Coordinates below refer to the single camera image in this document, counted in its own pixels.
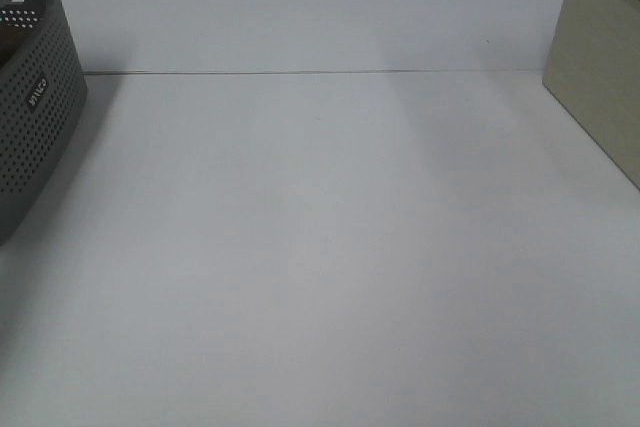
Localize brown towel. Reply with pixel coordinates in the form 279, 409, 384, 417
0, 25, 30, 67

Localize beige fabric storage box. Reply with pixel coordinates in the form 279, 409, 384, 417
542, 0, 639, 184

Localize grey perforated plastic basket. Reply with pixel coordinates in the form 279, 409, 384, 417
1, 0, 88, 241

